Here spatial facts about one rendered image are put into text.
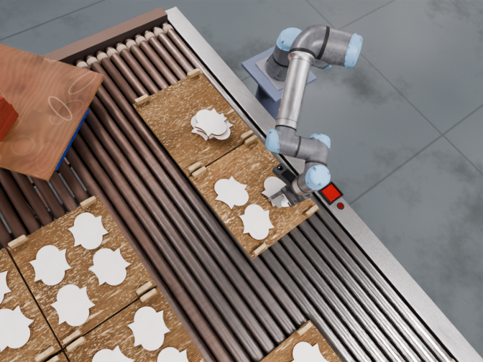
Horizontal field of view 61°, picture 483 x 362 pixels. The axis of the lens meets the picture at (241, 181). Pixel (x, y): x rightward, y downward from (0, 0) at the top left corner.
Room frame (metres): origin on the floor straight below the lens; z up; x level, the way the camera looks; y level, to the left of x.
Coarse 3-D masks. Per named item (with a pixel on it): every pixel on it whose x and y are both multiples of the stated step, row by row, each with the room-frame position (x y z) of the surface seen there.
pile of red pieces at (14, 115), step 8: (0, 96) 0.67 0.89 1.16; (0, 104) 0.65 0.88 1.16; (8, 104) 0.67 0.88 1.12; (0, 112) 0.63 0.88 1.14; (8, 112) 0.65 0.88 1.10; (16, 112) 0.68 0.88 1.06; (0, 120) 0.61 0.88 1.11; (8, 120) 0.63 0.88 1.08; (0, 128) 0.59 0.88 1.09; (8, 128) 0.61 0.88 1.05; (0, 136) 0.57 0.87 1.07
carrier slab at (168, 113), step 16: (192, 80) 1.15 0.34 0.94; (160, 96) 1.02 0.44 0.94; (176, 96) 1.04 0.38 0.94; (192, 96) 1.07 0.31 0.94; (208, 96) 1.09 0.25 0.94; (144, 112) 0.92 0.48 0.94; (160, 112) 0.94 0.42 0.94; (176, 112) 0.96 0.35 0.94; (192, 112) 0.99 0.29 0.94; (224, 112) 1.04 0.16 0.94; (160, 128) 0.87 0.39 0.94; (176, 128) 0.89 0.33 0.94; (192, 128) 0.91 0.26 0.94; (240, 128) 0.98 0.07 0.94; (176, 144) 0.81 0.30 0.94; (192, 144) 0.83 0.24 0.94; (208, 144) 0.86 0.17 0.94; (224, 144) 0.88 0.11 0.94; (176, 160) 0.74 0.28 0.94; (192, 160) 0.76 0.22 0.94; (208, 160) 0.79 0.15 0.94
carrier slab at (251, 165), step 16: (256, 144) 0.92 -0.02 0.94; (224, 160) 0.81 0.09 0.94; (240, 160) 0.83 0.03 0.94; (256, 160) 0.85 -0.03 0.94; (272, 160) 0.87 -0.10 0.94; (208, 176) 0.72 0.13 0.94; (224, 176) 0.74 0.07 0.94; (240, 176) 0.76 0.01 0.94; (256, 176) 0.78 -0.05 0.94; (272, 176) 0.80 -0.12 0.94; (208, 192) 0.65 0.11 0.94; (256, 192) 0.71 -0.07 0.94; (224, 208) 0.60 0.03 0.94; (240, 208) 0.62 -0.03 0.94; (272, 208) 0.66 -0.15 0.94; (288, 208) 0.68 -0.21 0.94; (304, 208) 0.70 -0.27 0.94; (224, 224) 0.54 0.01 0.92; (240, 224) 0.56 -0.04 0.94; (272, 224) 0.60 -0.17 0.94; (288, 224) 0.61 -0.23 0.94; (240, 240) 0.50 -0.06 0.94; (256, 240) 0.51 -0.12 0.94; (272, 240) 0.53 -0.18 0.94
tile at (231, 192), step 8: (216, 184) 0.69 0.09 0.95; (224, 184) 0.70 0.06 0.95; (232, 184) 0.71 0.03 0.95; (240, 184) 0.72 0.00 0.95; (216, 192) 0.65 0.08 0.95; (224, 192) 0.66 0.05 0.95; (232, 192) 0.67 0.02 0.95; (240, 192) 0.68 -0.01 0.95; (216, 200) 0.62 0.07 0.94; (224, 200) 0.63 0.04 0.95; (232, 200) 0.64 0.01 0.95; (240, 200) 0.65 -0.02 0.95
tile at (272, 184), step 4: (268, 180) 0.77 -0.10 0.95; (272, 180) 0.77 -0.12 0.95; (276, 180) 0.78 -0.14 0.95; (280, 180) 0.78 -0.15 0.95; (264, 184) 0.75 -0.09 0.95; (268, 184) 0.75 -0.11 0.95; (272, 184) 0.76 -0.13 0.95; (276, 184) 0.76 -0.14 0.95; (280, 184) 0.77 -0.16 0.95; (284, 184) 0.77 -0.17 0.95; (264, 188) 0.73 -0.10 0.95; (268, 188) 0.73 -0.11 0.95; (272, 188) 0.74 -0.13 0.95; (276, 188) 0.74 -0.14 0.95; (280, 188) 0.75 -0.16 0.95; (264, 192) 0.71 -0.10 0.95; (268, 192) 0.72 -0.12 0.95; (272, 192) 0.72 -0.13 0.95; (268, 196) 0.70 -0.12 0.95; (284, 196) 0.72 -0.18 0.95; (284, 200) 0.70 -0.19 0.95; (272, 204) 0.67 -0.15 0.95; (284, 204) 0.69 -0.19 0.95
